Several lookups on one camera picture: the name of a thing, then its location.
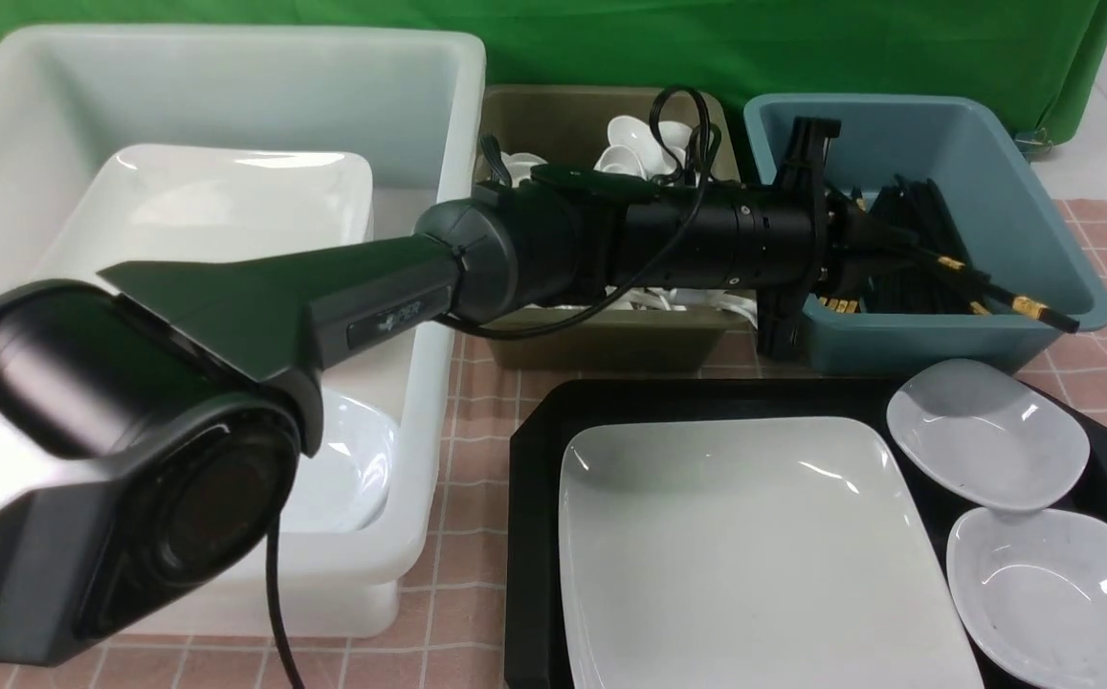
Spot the pile of white ceramic spoons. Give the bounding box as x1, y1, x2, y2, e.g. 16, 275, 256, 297
486, 115, 756, 327

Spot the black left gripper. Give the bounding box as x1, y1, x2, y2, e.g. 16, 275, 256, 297
756, 117, 842, 361

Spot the green backdrop cloth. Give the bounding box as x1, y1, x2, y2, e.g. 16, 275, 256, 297
0, 1, 1107, 143

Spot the stack of white square plates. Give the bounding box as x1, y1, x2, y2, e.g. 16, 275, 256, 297
33, 144, 374, 282

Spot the large white rectangular plate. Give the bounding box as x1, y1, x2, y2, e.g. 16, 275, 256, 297
558, 417, 983, 688

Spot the small white bowl in tub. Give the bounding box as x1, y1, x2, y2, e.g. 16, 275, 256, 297
280, 388, 397, 535

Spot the pink checkered tablecloth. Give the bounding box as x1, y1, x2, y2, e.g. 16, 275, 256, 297
0, 199, 1107, 688

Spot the upper small white dish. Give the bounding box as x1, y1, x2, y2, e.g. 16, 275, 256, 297
886, 359, 1092, 514

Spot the blue plastic bin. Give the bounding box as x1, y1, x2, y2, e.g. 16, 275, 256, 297
742, 93, 1107, 376

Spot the lower small white dish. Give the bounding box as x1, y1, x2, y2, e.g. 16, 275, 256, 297
945, 507, 1107, 688

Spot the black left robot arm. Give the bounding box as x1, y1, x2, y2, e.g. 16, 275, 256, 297
0, 117, 848, 667

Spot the small white dish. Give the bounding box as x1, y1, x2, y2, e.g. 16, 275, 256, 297
945, 507, 1107, 688
886, 359, 1092, 514

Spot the bundle of black chopsticks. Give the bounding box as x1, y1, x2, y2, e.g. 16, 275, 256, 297
817, 175, 990, 317

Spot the black serving tray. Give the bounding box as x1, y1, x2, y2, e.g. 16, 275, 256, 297
503, 378, 1107, 688

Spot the olive green plastic bin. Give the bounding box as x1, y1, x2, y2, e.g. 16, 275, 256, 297
479, 84, 753, 372

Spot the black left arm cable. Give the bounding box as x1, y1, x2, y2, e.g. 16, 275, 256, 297
266, 86, 721, 689

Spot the black chopstick gold tip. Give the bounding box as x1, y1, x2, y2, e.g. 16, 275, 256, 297
897, 239, 1082, 335

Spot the large white plastic tub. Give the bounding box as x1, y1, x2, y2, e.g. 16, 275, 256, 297
0, 25, 486, 638

